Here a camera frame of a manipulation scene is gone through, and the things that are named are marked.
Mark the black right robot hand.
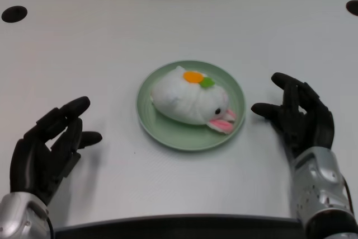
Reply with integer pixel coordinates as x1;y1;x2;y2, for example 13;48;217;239
251;72;335;158

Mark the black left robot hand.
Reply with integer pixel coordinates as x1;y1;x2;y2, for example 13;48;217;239
10;96;103;206

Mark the white plush rabbit doll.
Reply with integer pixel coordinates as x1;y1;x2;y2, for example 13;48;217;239
150;65;238;135

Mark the green round plate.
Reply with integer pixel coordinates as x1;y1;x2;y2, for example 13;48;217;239
135;59;247;152

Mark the black cable grommet hole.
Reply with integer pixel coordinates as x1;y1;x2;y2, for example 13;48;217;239
1;5;28;24
346;0;358;17

